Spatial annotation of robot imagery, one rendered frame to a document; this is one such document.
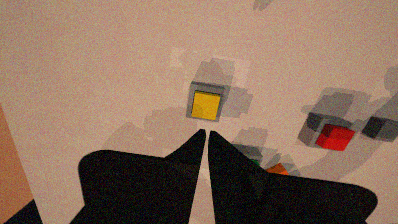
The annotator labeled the yellow button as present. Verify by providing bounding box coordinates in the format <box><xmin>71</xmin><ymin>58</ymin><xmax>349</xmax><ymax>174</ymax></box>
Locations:
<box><xmin>186</xmin><ymin>81</ymin><xmax>226</xmax><ymax>123</ymax></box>

